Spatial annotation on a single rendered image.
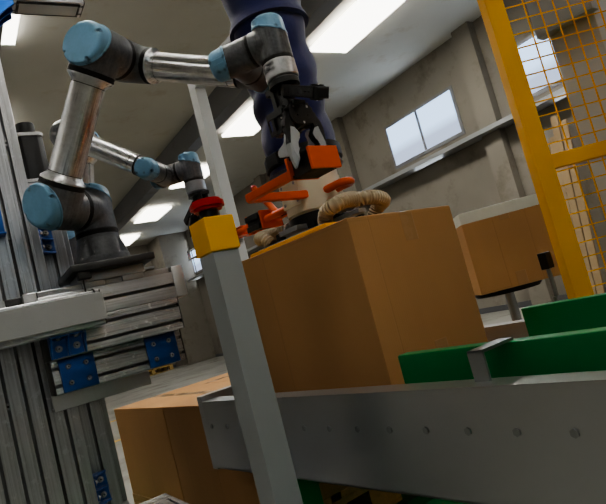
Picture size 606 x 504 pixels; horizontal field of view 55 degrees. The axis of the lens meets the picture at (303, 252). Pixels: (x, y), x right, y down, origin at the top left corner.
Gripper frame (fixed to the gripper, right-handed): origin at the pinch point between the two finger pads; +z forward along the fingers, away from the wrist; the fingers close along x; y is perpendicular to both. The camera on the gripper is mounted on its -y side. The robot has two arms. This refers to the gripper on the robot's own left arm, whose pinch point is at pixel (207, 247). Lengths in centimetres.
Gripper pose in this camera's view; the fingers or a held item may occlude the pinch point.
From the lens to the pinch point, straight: 214.1
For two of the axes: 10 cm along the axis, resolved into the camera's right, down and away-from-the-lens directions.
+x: 7.4, -1.4, 6.6
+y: 6.2, -2.3, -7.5
